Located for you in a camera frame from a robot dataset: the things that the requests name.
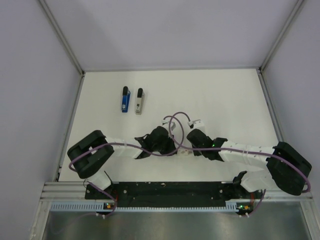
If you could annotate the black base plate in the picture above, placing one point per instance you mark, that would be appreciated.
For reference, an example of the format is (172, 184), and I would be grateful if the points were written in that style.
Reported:
(177, 194)

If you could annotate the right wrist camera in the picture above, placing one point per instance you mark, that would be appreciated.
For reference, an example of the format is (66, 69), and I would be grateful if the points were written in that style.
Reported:
(197, 124)

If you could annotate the aluminium frame rail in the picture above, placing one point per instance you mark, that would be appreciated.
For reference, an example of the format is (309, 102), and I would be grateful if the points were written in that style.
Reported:
(63, 191)

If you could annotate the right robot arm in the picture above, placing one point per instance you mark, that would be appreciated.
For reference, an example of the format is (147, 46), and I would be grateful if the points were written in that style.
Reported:
(279, 166)

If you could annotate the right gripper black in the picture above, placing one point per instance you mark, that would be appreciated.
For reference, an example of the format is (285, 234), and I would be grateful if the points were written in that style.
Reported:
(196, 153)

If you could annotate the small white staple box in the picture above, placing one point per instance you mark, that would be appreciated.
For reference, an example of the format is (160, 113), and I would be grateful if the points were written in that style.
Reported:
(184, 152)

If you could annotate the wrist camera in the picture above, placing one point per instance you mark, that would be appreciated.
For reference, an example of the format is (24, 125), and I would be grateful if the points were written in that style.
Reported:
(165, 123)
(197, 124)

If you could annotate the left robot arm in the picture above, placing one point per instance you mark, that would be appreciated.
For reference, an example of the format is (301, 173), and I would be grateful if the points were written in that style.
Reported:
(89, 155)

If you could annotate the blue stapler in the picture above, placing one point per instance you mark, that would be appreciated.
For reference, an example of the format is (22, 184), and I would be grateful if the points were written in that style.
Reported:
(125, 100)

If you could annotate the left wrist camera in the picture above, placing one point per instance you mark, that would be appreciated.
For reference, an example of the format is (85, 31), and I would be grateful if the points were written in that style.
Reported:
(165, 123)

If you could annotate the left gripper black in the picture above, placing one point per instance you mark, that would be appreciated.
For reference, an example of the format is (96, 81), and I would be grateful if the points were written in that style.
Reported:
(171, 146)

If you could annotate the white cable duct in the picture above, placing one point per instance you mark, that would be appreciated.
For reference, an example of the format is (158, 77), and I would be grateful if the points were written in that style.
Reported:
(77, 207)

